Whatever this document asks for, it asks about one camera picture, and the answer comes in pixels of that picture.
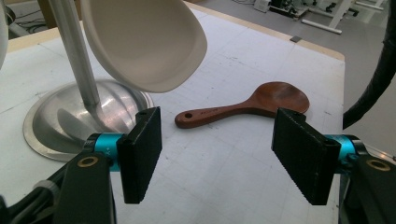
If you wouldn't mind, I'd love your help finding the brown wooden rice paddle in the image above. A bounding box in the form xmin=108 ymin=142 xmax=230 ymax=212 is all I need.
xmin=174 ymin=81 xmax=311 ymax=130

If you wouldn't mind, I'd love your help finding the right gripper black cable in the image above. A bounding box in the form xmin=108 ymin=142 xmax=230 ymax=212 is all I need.
xmin=342 ymin=0 xmax=396 ymax=130

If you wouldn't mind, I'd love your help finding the white grid mat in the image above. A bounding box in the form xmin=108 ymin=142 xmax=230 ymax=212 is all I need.
xmin=0 ymin=8 xmax=347 ymax=224

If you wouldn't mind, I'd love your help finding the steel utensil rack stand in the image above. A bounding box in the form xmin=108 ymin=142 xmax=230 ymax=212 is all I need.
xmin=22 ymin=0 xmax=155 ymax=162

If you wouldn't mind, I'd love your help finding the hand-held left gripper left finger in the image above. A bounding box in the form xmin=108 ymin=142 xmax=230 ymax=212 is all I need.
xmin=116 ymin=106 xmax=163 ymax=204

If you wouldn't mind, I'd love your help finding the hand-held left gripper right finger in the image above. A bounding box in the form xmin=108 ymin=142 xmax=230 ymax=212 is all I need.
xmin=271 ymin=107 xmax=342 ymax=206

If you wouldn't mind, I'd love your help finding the white desk frame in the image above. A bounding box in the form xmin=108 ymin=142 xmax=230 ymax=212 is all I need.
xmin=300 ymin=0 xmax=386 ymax=35

